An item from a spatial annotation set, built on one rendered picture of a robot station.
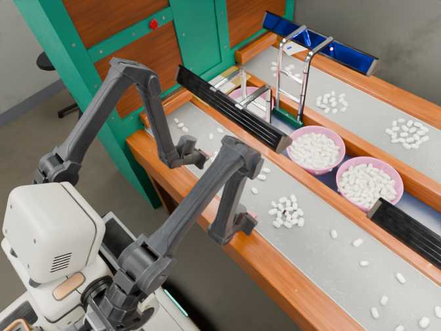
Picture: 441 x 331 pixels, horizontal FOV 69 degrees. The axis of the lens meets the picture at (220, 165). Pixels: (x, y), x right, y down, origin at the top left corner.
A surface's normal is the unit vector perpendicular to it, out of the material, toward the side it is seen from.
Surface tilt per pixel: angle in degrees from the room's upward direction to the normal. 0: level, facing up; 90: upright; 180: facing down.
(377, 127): 0
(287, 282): 0
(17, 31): 90
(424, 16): 90
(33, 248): 47
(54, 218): 42
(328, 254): 0
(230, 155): 16
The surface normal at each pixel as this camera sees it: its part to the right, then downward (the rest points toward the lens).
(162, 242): -0.20, -0.35
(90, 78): 0.67, 0.56
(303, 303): -0.11, -0.58
